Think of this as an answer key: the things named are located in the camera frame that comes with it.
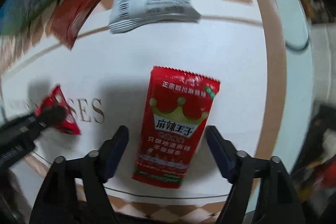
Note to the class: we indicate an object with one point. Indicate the small red snack packet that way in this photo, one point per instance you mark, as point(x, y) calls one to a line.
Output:
point(54, 110)

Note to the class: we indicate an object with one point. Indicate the red crown spicy strip packet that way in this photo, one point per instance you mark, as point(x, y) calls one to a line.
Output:
point(177, 107)

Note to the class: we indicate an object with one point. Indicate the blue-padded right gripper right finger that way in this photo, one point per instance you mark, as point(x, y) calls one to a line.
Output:
point(277, 200)

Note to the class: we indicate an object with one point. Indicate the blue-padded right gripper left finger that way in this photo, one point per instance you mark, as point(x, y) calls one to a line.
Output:
point(73, 190)

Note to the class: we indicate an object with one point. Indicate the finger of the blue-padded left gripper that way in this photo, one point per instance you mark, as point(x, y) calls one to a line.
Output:
point(32, 125)

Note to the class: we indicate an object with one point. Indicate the dark red snack packet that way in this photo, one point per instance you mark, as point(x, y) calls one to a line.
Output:
point(68, 19)

